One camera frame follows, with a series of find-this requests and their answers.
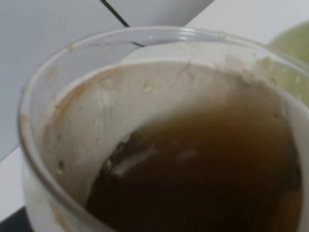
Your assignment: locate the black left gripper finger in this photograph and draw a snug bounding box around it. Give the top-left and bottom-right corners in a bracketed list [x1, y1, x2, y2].
[0, 207, 33, 232]

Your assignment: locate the blue sleeved clear cup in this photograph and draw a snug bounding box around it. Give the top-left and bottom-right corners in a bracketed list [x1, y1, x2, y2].
[18, 27, 309, 232]

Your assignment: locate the pale yellow plastic cup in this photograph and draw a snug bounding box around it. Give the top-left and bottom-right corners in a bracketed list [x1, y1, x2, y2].
[256, 21, 309, 106]

